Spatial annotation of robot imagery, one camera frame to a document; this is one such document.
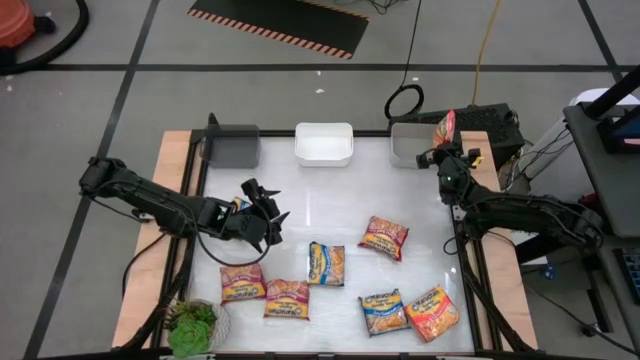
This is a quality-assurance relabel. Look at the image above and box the white plastic bin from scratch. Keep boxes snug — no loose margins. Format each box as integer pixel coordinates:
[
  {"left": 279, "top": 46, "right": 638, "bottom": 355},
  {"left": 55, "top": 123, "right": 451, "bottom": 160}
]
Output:
[{"left": 293, "top": 121, "right": 355, "bottom": 169}]

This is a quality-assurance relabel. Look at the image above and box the black desk leg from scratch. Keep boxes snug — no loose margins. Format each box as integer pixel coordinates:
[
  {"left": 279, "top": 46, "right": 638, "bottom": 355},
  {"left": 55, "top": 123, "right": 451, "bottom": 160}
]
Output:
[{"left": 514, "top": 212, "right": 601, "bottom": 266}]

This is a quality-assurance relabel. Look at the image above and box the black vacuum hose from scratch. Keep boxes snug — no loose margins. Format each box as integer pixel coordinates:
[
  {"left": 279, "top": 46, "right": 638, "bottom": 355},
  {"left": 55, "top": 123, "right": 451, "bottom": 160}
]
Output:
[{"left": 0, "top": 0, "right": 91, "bottom": 76}]

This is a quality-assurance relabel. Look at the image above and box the grey desk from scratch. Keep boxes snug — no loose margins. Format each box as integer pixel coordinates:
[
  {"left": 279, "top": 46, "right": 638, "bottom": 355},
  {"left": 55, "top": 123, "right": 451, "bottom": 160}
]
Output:
[{"left": 563, "top": 102, "right": 640, "bottom": 360}]

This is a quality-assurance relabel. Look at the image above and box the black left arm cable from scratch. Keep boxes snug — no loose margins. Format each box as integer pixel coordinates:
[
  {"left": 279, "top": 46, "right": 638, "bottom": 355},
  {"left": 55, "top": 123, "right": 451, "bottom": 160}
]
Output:
[{"left": 196, "top": 219, "right": 275, "bottom": 268}]

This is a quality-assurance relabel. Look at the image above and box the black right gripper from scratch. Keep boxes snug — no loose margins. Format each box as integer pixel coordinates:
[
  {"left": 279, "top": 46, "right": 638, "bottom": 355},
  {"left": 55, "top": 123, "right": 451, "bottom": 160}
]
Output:
[{"left": 417, "top": 142, "right": 484, "bottom": 201}]

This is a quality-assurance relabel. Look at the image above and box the black keyboard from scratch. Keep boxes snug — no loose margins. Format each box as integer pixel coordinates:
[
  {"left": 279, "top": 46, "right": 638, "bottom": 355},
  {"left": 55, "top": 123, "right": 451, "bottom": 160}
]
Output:
[{"left": 613, "top": 247, "right": 640, "bottom": 307}]

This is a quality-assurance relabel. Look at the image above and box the orange chicken ramen packet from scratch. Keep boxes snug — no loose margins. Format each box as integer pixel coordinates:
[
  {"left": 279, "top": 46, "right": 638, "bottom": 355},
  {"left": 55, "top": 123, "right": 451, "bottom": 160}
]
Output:
[
  {"left": 432, "top": 108, "right": 457, "bottom": 149},
  {"left": 403, "top": 284, "right": 462, "bottom": 344}
]

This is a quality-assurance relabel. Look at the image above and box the pale grey plastic bin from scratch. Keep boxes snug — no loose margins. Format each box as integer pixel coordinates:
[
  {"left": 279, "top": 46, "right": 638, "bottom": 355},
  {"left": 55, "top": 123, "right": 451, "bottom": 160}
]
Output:
[{"left": 388, "top": 122, "right": 449, "bottom": 170}]

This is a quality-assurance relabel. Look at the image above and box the left clear bin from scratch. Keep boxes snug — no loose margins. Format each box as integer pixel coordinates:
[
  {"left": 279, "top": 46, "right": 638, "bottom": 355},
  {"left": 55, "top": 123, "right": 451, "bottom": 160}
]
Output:
[{"left": 201, "top": 123, "right": 262, "bottom": 170}]

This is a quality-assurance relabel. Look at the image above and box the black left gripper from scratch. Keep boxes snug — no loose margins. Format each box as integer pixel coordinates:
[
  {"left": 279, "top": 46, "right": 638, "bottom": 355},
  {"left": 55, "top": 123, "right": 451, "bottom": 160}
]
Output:
[{"left": 219, "top": 177, "right": 291, "bottom": 253}]

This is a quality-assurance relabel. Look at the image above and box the black floor cable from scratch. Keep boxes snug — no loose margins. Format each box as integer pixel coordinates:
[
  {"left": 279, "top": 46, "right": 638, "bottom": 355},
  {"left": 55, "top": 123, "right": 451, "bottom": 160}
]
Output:
[{"left": 522, "top": 279, "right": 640, "bottom": 357}]

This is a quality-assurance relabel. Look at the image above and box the orange shop vacuum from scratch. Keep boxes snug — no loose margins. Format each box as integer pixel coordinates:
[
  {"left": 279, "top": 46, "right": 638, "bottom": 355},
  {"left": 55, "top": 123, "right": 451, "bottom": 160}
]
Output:
[{"left": 0, "top": 0, "right": 58, "bottom": 71}]

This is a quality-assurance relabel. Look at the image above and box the white paper sheet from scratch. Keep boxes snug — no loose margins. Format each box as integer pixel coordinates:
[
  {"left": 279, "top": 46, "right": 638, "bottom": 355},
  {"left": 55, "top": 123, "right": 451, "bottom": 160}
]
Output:
[{"left": 510, "top": 222, "right": 550, "bottom": 267}]

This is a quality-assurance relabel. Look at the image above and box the red roast beef ramen packet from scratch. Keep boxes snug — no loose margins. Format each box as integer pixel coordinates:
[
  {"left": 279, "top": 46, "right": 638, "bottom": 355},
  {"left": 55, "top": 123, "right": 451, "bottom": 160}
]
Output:
[
  {"left": 263, "top": 278, "right": 311, "bottom": 321},
  {"left": 219, "top": 263, "right": 269, "bottom": 305},
  {"left": 357, "top": 214, "right": 410, "bottom": 263}
]

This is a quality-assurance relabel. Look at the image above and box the black perforated computer case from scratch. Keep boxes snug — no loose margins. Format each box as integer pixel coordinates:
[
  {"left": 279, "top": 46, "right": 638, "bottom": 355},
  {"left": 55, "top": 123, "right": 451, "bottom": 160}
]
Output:
[{"left": 388, "top": 102, "right": 527, "bottom": 169}]

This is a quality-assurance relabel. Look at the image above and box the green plant in mesh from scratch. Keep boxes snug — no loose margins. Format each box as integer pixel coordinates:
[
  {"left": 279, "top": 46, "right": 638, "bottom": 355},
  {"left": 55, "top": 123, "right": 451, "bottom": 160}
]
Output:
[{"left": 167, "top": 298, "right": 232, "bottom": 354}]

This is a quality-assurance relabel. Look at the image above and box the black coiled power cable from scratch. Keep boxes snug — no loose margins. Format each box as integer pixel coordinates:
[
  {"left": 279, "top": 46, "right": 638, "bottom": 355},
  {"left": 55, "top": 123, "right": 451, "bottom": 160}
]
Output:
[{"left": 383, "top": 0, "right": 426, "bottom": 121}]

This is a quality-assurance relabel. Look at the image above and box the green succulent plant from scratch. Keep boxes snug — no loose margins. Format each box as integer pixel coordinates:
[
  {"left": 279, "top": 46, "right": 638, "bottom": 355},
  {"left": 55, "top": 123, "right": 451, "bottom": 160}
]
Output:
[{"left": 164, "top": 299, "right": 219, "bottom": 359}]

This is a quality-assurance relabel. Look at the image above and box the yellow power cable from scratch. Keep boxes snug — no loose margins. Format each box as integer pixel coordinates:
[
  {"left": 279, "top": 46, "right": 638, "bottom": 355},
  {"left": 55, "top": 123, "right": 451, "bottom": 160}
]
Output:
[{"left": 471, "top": 0, "right": 504, "bottom": 107}]

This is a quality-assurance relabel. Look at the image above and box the black base power cable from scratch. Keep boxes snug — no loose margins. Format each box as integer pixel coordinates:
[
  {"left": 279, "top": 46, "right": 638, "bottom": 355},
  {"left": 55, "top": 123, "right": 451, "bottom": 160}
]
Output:
[{"left": 121, "top": 231, "right": 170, "bottom": 301}]

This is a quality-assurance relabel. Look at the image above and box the black hazard striped floor mat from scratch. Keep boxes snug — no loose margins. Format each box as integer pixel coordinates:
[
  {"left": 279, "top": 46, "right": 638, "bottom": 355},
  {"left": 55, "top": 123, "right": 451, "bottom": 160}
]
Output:
[{"left": 187, "top": 0, "right": 371, "bottom": 61}]

